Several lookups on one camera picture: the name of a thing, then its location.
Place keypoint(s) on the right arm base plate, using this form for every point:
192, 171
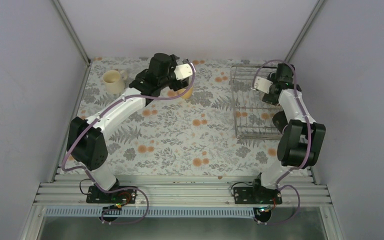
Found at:
246, 195

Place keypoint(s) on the aluminium mounting rail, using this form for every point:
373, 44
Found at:
180, 195

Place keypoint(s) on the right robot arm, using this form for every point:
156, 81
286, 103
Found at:
301, 135

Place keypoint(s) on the yellow mug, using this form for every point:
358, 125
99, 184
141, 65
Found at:
185, 93

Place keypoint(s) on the cream ribbed mug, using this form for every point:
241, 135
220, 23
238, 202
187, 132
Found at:
115, 81

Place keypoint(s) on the wire dish rack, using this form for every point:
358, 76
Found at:
252, 116

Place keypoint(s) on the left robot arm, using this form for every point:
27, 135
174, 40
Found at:
86, 147

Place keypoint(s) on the white slotted cable duct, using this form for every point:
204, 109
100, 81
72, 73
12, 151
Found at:
151, 212

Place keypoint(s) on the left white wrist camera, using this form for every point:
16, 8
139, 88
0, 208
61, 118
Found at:
184, 70

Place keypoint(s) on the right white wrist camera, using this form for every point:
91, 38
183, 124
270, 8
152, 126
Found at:
262, 84

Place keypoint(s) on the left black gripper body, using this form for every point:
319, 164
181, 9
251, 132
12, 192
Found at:
177, 86

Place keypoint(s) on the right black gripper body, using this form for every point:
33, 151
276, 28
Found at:
269, 99

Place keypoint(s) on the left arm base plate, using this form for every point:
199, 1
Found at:
95, 196

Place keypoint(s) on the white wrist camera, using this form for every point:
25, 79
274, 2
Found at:
262, 84
184, 70

